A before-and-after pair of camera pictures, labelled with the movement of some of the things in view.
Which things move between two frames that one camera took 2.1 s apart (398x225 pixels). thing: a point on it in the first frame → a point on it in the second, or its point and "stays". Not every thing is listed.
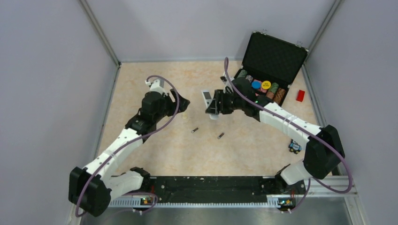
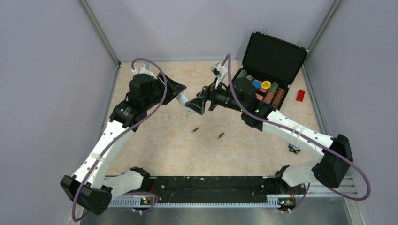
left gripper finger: [183, 104] → [172, 89]
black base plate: [211, 189] stays
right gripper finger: [212, 108] → [197, 104]
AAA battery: [220, 135] stays
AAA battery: [195, 130] stays
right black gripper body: [228, 102] stays
